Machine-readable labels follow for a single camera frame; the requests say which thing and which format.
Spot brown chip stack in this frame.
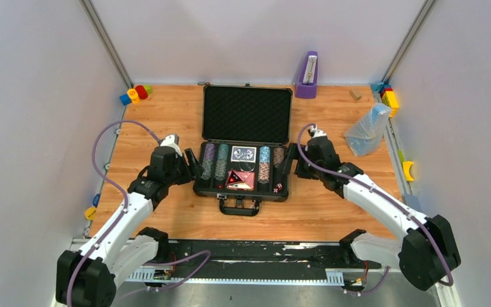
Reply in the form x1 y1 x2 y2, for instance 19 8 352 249
273 147 285 167

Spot purple chip stack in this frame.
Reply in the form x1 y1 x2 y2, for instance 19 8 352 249
203 143 216 163

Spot light blue chip stack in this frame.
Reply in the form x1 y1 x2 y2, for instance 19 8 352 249
259 146 271 165

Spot black red case tag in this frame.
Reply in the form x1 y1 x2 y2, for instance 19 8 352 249
225 169 251 189

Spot red playing card box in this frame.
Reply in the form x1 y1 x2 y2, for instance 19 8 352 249
226 170 256 191

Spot black poker set case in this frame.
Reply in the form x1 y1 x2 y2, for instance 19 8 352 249
193 84 293 217

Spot clear round dealer button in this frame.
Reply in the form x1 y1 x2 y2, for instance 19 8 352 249
238 161 255 172

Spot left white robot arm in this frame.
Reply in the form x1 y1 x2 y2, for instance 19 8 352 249
55 145 203 306

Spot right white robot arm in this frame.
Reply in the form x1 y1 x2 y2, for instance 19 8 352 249
282 135 462 291

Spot dark red die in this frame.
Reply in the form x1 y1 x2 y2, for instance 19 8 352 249
273 183 283 193

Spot blue playing card deck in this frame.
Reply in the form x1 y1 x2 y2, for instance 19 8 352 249
231 146 257 162

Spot purple metronome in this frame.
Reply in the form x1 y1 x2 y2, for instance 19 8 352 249
294 51 318 99

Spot clear plastic bag blue contents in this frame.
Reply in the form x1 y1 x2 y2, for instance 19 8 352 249
344 103 393 157

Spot small wooden block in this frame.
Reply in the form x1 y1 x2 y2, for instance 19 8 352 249
349 90 362 101

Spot coloured toy cylinders cluster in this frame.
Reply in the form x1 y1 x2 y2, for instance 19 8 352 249
119 84 153 106

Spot yellow blue round tags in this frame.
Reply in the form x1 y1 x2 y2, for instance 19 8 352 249
84 193 101 221

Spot coloured toy blocks stack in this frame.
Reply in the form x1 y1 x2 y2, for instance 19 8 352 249
370 83 400 118

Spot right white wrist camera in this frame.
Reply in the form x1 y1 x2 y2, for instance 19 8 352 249
308 125 327 140

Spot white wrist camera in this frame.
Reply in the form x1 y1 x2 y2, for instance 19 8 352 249
159 133 183 156
308 125 327 140

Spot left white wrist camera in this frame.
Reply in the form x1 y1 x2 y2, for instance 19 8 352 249
159 133 183 156

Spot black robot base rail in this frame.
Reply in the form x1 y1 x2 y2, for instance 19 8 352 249
128 239 383 287

